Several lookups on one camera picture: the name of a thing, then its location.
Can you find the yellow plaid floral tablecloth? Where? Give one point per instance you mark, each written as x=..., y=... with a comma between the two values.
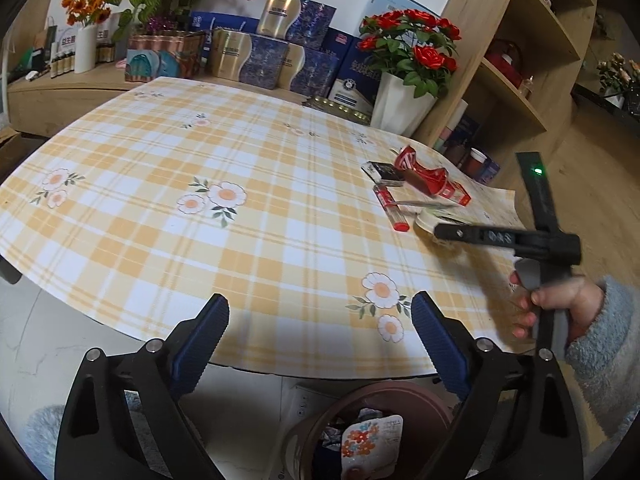
x=200, y=260

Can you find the copper flower basket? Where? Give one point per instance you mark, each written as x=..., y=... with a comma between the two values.
x=170, y=55

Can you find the wooden sideboard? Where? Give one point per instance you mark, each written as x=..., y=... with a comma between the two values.
x=60, y=105

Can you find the red rose plant white pot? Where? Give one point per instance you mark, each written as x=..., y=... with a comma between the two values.
x=405, y=105

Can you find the pale rose bouquet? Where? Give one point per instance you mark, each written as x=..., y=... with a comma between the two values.
x=620, y=75

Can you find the red crushed can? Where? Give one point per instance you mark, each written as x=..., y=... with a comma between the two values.
x=425, y=175

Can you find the dark blue box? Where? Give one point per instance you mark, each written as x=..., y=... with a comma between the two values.
x=470, y=132

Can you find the black side table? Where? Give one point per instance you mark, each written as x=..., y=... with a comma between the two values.
x=600, y=102

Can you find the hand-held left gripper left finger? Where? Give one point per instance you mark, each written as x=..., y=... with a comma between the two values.
x=200, y=345

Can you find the dark red jar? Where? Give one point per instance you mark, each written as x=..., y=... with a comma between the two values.
x=502, y=62

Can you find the brown plastic bin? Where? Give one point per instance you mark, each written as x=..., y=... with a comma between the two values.
x=400, y=395

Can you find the small black box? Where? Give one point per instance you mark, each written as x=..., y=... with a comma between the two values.
x=382, y=170

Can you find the white round lid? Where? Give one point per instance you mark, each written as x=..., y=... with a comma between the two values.
x=430, y=220

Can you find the thin silver strip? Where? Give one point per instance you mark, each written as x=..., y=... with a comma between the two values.
x=425, y=203

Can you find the orange flowers white vase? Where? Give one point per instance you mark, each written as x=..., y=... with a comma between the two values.
x=86, y=45

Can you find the person's right hand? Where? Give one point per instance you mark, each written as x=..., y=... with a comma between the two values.
x=575, y=295

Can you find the dark flat box gold trim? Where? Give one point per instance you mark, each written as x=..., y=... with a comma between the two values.
x=340, y=109

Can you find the light blue carton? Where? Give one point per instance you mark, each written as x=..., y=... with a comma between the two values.
x=395, y=0

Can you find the flat blue box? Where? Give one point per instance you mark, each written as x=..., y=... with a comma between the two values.
x=225, y=20

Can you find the person's right forearm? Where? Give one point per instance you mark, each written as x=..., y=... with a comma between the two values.
x=605, y=360

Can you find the gold blue gift box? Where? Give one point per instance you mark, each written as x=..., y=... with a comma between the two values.
x=250, y=57
x=312, y=70
x=295, y=20

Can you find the purple box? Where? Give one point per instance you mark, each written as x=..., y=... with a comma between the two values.
x=491, y=170

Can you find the red cup white lid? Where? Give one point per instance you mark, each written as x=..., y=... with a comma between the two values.
x=476, y=162

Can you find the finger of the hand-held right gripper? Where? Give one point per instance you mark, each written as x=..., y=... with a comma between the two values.
x=455, y=234

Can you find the grey fluffy cloth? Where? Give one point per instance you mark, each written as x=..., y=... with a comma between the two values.
x=40, y=425

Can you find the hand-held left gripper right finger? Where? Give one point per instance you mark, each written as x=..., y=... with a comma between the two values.
x=440, y=345

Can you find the blue white carton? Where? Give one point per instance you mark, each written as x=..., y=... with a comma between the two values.
x=352, y=75

